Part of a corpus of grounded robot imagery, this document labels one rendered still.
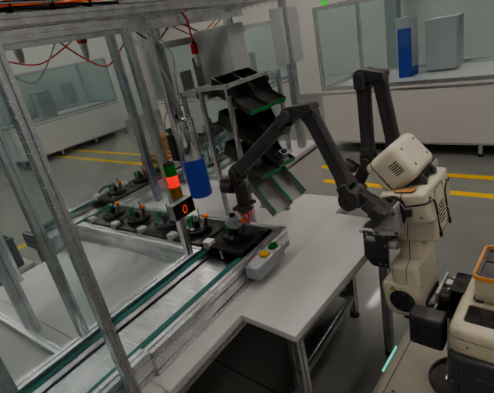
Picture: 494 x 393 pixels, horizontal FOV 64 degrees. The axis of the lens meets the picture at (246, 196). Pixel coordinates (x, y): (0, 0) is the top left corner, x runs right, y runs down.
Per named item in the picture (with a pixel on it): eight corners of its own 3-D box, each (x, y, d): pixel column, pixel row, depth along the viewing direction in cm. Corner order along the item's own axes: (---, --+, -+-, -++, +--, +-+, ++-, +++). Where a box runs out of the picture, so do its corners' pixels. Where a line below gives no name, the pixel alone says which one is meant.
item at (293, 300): (392, 226, 199) (392, 221, 198) (296, 343, 138) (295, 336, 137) (279, 208, 244) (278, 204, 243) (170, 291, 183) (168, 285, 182)
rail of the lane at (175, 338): (289, 244, 196) (286, 224, 192) (159, 376, 133) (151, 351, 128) (280, 242, 199) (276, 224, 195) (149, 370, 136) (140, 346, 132)
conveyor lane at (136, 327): (274, 247, 196) (271, 229, 192) (147, 369, 136) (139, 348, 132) (229, 238, 213) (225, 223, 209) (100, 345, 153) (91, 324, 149)
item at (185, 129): (206, 155, 275) (193, 101, 261) (193, 163, 265) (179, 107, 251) (192, 155, 284) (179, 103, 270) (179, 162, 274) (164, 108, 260)
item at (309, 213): (350, 202, 233) (350, 197, 232) (172, 398, 127) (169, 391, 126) (183, 186, 317) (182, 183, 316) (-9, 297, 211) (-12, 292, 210)
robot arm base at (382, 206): (385, 215, 132) (399, 200, 140) (366, 200, 135) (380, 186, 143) (372, 231, 138) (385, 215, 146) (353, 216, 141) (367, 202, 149)
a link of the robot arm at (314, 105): (303, 94, 137) (315, 90, 145) (275, 113, 146) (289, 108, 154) (362, 207, 138) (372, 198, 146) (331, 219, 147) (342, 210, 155)
